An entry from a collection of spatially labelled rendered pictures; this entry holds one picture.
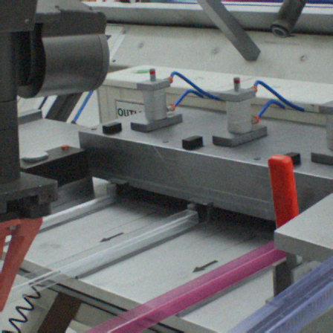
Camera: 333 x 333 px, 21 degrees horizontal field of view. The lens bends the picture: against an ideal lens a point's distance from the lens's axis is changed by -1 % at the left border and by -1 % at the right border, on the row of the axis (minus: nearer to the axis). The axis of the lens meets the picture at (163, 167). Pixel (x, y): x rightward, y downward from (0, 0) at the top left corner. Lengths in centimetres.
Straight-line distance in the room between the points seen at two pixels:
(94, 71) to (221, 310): 19
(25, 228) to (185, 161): 21
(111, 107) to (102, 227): 30
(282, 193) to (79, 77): 17
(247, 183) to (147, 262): 11
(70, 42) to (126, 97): 41
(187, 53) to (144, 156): 31
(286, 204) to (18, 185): 18
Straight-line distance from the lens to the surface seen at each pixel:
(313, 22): 101
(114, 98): 106
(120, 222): 80
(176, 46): 114
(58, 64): 63
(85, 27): 65
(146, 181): 84
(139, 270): 70
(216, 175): 77
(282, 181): 59
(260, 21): 105
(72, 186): 88
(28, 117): 124
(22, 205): 62
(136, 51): 118
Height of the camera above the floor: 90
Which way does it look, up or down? 16 degrees up
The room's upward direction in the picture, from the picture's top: 28 degrees clockwise
